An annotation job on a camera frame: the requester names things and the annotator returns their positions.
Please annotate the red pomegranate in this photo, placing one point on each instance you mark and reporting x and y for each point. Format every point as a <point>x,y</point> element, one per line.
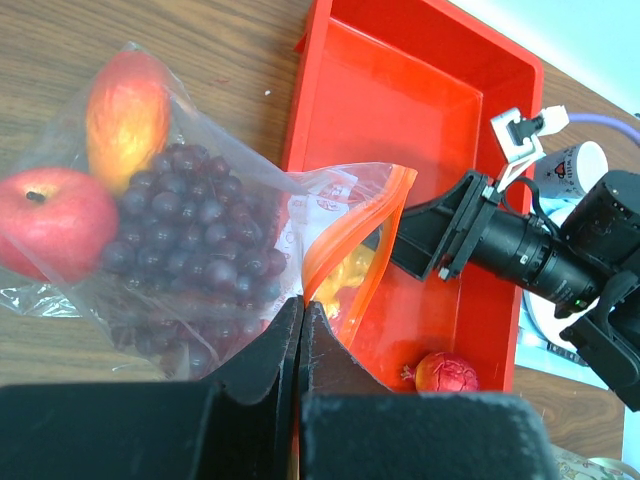
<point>442,372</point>

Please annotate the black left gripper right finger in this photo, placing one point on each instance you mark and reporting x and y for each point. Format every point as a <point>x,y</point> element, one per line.
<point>353,427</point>

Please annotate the green inside mug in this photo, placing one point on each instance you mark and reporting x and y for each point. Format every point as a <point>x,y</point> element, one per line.
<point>576,467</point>

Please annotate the white grey mug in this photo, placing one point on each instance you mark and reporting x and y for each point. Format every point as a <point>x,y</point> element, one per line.
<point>572,172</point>

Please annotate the yellow orange segments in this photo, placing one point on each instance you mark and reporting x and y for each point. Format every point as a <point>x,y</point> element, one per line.
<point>348,275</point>

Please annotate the clear zip top bag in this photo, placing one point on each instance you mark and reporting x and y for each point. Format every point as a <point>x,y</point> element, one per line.
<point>323,214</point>

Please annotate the round blue yellow plate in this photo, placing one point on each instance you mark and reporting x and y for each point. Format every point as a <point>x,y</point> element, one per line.
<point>542,315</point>

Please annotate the red yellow mango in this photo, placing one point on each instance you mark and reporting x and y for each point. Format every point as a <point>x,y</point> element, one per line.
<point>127,117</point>

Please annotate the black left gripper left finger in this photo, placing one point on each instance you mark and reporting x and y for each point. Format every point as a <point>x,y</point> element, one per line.
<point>233,424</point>

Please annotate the dark purple grape bunch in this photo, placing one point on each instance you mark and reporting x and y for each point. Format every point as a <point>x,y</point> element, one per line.
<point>195,261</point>

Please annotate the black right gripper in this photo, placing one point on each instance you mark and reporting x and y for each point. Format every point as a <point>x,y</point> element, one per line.
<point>455,229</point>

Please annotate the red apple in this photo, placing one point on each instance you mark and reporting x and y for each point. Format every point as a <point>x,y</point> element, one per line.
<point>55,222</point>

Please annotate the red plastic tray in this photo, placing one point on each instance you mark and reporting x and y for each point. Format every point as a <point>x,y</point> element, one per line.
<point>415,83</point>

